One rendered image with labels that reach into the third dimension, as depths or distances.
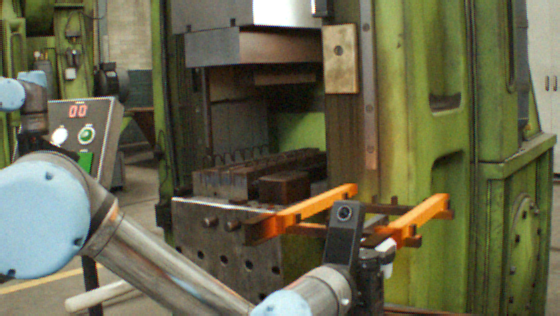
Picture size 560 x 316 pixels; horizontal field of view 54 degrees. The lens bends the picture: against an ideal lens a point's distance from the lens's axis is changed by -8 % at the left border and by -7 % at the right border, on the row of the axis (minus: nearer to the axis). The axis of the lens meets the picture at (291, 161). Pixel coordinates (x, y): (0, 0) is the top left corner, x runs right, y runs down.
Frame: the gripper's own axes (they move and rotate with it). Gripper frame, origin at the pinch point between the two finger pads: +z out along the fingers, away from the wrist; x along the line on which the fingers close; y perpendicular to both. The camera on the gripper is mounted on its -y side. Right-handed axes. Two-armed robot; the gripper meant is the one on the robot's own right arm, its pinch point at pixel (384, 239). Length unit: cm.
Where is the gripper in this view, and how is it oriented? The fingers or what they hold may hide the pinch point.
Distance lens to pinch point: 98.8
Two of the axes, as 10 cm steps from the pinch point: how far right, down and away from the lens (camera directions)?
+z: 5.1, -1.5, 8.5
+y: 0.4, 9.9, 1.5
